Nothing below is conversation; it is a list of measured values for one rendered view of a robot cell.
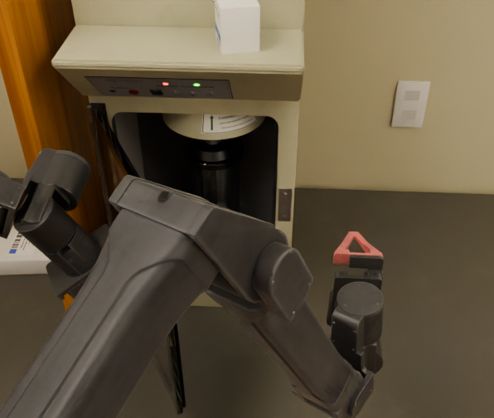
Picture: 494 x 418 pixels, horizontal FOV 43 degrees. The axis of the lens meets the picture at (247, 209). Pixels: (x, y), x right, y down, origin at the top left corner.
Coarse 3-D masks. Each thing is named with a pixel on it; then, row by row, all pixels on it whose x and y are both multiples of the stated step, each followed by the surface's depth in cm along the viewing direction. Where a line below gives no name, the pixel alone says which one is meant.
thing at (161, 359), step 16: (96, 112) 93; (96, 128) 95; (112, 144) 87; (112, 160) 90; (112, 176) 94; (112, 192) 98; (112, 208) 103; (160, 352) 97; (176, 352) 89; (160, 368) 102; (176, 368) 91; (176, 384) 93; (176, 400) 96
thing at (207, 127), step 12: (168, 120) 104; (180, 120) 102; (192, 120) 101; (204, 120) 100; (216, 120) 100; (228, 120) 100; (240, 120) 101; (252, 120) 103; (180, 132) 102; (192, 132) 101; (204, 132) 101; (216, 132) 100; (228, 132) 101; (240, 132) 102
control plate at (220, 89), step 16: (96, 80) 85; (112, 80) 85; (128, 80) 84; (144, 80) 84; (160, 80) 84; (176, 80) 84; (192, 80) 83; (208, 80) 83; (224, 80) 83; (160, 96) 91; (176, 96) 91; (192, 96) 91; (208, 96) 90; (224, 96) 90
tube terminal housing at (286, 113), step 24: (72, 0) 87; (96, 0) 86; (120, 0) 86; (144, 0) 86; (168, 0) 86; (192, 0) 86; (264, 0) 85; (288, 0) 85; (96, 24) 89; (120, 24) 88; (144, 24) 88; (168, 24) 88; (192, 24) 88; (264, 24) 87; (288, 24) 87; (96, 96) 96; (288, 120) 96; (288, 144) 99; (288, 168) 102; (288, 240) 112
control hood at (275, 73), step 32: (96, 32) 86; (128, 32) 86; (160, 32) 86; (192, 32) 86; (288, 32) 86; (64, 64) 80; (96, 64) 80; (128, 64) 79; (160, 64) 79; (192, 64) 79; (224, 64) 79; (256, 64) 79; (288, 64) 79; (128, 96) 92; (256, 96) 90; (288, 96) 89
